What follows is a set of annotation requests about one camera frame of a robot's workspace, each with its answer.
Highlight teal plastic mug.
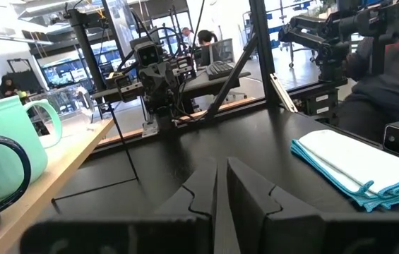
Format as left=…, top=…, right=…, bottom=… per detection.
left=0, top=95, right=63, bottom=207

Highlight dark blue enamel mug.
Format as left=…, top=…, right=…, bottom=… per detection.
left=0, top=135, right=32, bottom=252

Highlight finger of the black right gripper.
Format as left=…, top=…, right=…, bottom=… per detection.
left=160, top=90, right=172, bottom=110
left=149, top=91, right=161, bottom=110

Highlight wooden shelf board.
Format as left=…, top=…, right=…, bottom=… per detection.
left=0, top=104, right=140, bottom=254

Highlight black desk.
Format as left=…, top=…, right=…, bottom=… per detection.
left=91, top=68, right=252, bottom=104

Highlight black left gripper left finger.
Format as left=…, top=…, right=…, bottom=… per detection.
left=18, top=160, right=218, bottom=254

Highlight black frame post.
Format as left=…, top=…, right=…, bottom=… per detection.
left=249, top=0, right=278, bottom=107

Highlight black control box white labels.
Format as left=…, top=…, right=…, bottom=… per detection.
left=297, top=87, right=341, bottom=124

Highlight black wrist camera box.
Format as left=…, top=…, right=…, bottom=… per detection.
left=133, top=41, right=163, bottom=68

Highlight black keyboard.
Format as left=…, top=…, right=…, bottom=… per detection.
left=206, top=61, right=235, bottom=81

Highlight wooden table side board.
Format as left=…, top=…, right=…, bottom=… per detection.
left=96, top=97, right=257, bottom=148

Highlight folded teal cloth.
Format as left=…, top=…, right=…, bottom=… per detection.
left=290, top=129, right=399, bottom=212

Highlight black pillar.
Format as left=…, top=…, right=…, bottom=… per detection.
left=65, top=8, right=107, bottom=93

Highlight white flat bar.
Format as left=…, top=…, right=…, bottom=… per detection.
left=269, top=73, right=298, bottom=114

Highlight black frame brace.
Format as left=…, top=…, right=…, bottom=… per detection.
left=204, top=33, right=259, bottom=121

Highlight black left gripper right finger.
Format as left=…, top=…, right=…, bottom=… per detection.
left=226, top=157, right=399, bottom=254

